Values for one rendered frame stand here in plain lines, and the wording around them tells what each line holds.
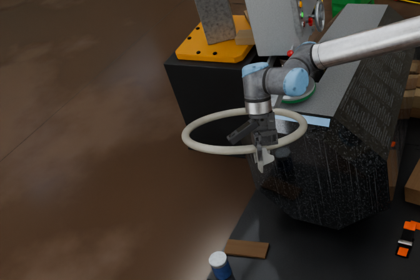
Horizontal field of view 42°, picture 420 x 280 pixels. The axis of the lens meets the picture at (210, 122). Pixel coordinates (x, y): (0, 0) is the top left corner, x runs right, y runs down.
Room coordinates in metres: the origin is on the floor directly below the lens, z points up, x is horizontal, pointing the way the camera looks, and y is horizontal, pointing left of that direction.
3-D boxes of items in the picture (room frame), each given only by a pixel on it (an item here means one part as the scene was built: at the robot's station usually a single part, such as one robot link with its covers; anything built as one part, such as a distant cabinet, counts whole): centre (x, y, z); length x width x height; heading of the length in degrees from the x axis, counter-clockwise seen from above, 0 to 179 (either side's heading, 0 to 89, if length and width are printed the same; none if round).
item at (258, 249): (2.07, 0.03, 0.02); 0.25 x 0.10 x 0.01; 60
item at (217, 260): (1.97, 0.19, 0.08); 0.10 x 0.10 x 0.13
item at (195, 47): (3.17, -0.25, 0.76); 0.49 x 0.49 x 0.05; 51
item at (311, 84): (2.25, -0.46, 0.88); 0.21 x 0.21 x 0.01
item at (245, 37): (2.98, -0.42, 0.81); 0.20 x 0.10 x 0.05; 59
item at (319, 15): (2.29, -0.62, 1.20); 0.15 x 0.10 x 0.15; 149
